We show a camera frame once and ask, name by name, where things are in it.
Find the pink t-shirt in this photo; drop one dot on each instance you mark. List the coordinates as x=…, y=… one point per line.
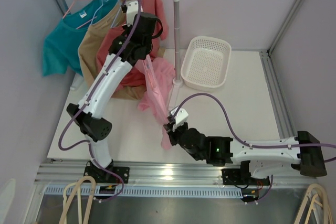
x=159, y=75

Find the aluminium mounting rail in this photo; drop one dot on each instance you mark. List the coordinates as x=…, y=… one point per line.
x=140, y=174

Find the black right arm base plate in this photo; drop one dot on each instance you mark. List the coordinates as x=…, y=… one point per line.
x=241, y=179

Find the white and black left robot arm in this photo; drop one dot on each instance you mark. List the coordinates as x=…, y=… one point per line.
x=131, y=47

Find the teal t-shirt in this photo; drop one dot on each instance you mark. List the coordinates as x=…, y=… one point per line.
x=61, y=45

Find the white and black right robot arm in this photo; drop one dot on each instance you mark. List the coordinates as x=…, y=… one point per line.
x=302, y=152

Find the white perforated plastic basket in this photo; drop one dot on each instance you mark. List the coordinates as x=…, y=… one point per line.
x=205, y=64

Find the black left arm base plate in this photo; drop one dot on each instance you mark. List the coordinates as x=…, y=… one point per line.
x=101, y=176

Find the tan t-shirt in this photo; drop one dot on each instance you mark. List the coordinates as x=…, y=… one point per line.
x=95, y=45

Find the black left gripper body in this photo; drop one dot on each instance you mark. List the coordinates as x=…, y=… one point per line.
x=148, y=48

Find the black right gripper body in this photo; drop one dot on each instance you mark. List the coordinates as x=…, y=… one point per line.
x=174, y=136

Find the white slotted cable duct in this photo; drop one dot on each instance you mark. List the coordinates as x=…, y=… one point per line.
x=178, y=192

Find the pink wire hanger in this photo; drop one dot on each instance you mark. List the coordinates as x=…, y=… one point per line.
x=153, y=97

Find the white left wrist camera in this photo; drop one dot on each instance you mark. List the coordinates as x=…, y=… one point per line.
x=130, y=9

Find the beige wooden hangers right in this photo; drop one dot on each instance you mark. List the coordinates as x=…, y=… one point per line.
x=315, y=202

